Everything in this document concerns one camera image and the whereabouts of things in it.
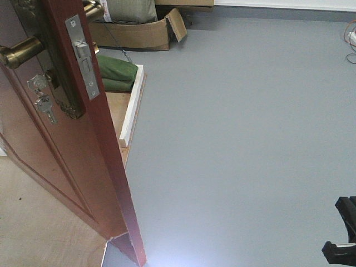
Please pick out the flattened brown cardboard box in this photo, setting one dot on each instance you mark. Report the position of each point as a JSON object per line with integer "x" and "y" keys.
{"x": 154, "y": 36}

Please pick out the brown wooden door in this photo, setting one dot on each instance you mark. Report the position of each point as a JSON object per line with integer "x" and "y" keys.
{"x": 78, "y": 161}

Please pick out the rear brass door handle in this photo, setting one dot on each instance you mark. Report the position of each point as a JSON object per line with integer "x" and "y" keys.
{"x": 93, "y": 10}

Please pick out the upper green sandbag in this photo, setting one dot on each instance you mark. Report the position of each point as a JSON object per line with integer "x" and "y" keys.
{"x": 116, "y": 69}

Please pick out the lower green sandbag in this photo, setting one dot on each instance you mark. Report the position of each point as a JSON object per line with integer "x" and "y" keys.
{"x": 116, "y": 86}

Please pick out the grey-green woven sack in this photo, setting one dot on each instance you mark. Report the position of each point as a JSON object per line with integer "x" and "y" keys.
{"x": 131, "y": 11}

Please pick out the silver key bunch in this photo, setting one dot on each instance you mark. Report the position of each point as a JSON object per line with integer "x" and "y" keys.
{"x": 43, "y": 102}

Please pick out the white power strip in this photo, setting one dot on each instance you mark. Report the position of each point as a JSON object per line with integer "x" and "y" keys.
{"x": 351, "y": 38}

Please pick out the green sandbag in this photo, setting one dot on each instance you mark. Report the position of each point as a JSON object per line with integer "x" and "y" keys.
{"x": 116, "y": 86}
{"x": 116, "y": 69}

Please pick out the brass door handle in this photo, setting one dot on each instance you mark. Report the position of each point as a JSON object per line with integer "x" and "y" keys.
{"x": 13, "y": 57}
{"x": 93, "y": 10}

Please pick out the brass handle backplate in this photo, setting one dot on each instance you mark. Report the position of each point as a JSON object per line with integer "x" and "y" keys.
{"x": 37, "y": 21}

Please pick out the far white wooden edge rail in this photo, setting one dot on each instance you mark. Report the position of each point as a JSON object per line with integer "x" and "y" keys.
{"x": 132, "y": 109}

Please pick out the silver latch plate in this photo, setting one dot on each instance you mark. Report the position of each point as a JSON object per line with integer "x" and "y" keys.
{"x": 83, "y": 55}

